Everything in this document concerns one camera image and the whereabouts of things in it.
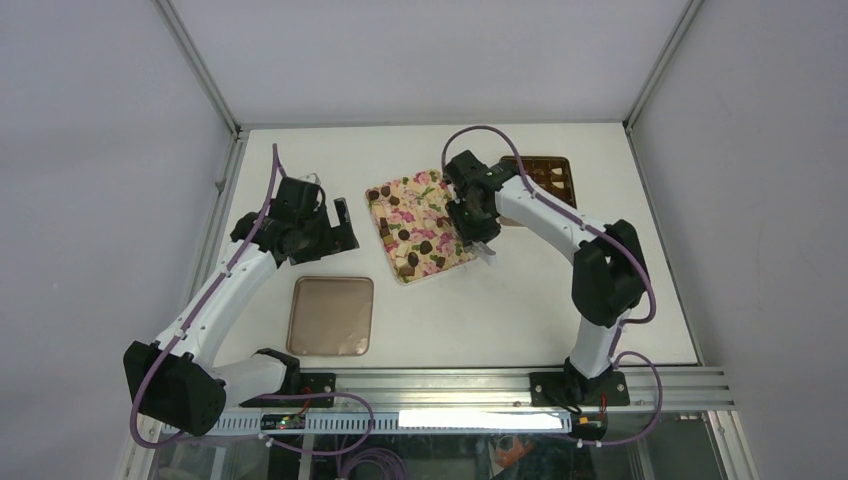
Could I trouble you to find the silver metal tongs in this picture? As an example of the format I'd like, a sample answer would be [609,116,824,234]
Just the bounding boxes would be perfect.
[471,241,498,266]

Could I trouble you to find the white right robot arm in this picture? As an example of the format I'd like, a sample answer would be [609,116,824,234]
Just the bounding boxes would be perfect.
[443,150,650,405]

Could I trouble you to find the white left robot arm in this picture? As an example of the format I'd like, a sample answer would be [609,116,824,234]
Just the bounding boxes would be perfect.
[123,177,359,437]

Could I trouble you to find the gold chocolate box with dividers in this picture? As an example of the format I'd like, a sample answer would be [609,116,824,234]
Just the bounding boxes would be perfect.
[496,156,579,232]

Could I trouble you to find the floral rectangular tray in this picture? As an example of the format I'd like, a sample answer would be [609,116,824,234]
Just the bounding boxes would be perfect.
[364,169,477,284]

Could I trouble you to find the gold box lid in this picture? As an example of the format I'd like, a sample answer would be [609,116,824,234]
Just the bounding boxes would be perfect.
[286,276,374,357]

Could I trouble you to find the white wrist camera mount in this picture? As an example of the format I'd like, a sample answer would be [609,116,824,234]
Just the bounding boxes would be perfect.
[298,173,321,186]

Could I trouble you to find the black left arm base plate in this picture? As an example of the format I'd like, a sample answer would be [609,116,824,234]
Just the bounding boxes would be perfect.
[239,373,337,409]

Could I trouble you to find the aluminium mounting rail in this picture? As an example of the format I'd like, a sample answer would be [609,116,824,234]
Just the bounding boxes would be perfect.
[302,366,737,412]

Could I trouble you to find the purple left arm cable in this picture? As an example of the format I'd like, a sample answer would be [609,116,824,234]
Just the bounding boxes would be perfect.
[129,143,372,458]

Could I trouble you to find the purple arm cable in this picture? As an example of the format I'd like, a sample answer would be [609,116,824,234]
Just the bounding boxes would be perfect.
[441,125,666,446]
[129,143,372,458]

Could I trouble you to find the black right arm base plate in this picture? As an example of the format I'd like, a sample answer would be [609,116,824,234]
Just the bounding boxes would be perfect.
[528,371,631,407]

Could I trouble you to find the white slotted cable duct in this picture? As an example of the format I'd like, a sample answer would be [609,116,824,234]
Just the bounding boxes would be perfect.
[165,410,574,436]

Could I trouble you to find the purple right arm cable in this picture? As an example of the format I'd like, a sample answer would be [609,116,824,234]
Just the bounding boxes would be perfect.
[441,125,666,446]

